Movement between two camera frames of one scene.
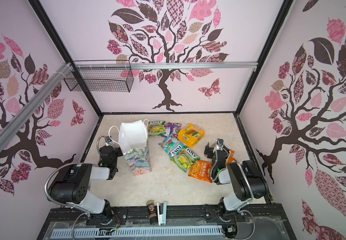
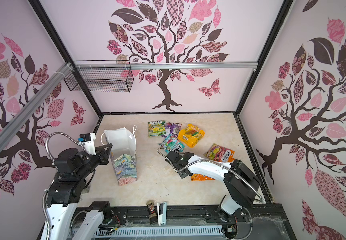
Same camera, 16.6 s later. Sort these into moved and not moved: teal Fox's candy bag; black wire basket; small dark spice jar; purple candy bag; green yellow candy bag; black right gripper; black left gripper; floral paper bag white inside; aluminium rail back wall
Moved: black left gripper; floral paper bag white inside; black right gripper
Not moved: teal Fox's candy bag; small dark spice jar; aluminium rail back wall; purple candy bag; green yellow candy bag; black wire basket
